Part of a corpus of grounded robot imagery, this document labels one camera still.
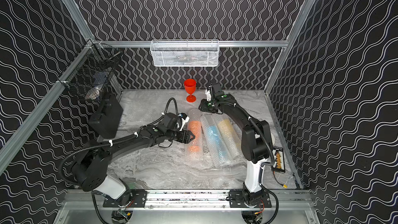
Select bubble orange glass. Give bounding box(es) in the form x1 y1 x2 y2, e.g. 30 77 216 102
186 109 204 161

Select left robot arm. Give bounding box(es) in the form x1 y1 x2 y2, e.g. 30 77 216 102
58 125 195 205

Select aluminium frame corner post left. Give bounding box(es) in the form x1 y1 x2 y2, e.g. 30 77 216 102
62 0 95 41

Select red plastic wine glass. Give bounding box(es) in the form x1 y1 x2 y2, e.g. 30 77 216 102
183 79 197 103

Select black speaker box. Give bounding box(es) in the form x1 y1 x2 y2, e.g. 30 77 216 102
89 93 123 139

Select white wire mesh basket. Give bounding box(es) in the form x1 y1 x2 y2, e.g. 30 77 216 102
150 39 220 67

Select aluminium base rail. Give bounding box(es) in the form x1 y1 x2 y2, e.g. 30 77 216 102
58 189 315 211

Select black wire mesh basket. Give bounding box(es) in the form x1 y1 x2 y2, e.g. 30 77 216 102
60 43 123 102

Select charger cable with yellow plug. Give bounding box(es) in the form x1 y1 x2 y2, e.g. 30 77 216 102
273 172 294 189

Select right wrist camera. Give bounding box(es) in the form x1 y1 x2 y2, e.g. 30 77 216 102
205 83 227 102

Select black battery charger box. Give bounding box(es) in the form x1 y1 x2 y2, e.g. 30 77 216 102
272 146 286 173

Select bubble wrapped yellow glass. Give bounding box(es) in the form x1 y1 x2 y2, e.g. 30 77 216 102
214 115 243 159

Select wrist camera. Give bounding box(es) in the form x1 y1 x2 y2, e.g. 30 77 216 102
205 83 227 102
161 113 189 131

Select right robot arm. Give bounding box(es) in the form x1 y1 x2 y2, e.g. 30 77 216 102
199 94 275 206

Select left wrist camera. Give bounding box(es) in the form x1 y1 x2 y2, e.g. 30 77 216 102
161 113 189 131

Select bubble wrapped blue glass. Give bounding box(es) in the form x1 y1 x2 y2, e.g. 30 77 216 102
200 114 233 168

